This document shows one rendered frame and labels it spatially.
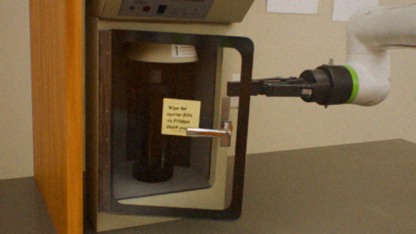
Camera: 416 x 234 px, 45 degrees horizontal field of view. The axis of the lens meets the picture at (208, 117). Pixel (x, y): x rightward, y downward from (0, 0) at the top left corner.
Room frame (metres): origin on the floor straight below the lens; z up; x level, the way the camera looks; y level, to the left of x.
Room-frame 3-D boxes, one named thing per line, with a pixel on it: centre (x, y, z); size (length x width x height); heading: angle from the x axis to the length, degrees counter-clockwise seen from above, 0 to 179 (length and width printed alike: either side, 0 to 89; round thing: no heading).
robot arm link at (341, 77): (1.15, -0.27, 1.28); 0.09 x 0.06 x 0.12; 27
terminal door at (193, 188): (1.01, 0.07, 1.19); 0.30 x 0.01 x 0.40; 89
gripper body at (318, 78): (1.11, -0.21, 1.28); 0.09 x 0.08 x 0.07; 117
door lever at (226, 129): (0.98, 0.00, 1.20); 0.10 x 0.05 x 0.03; 89
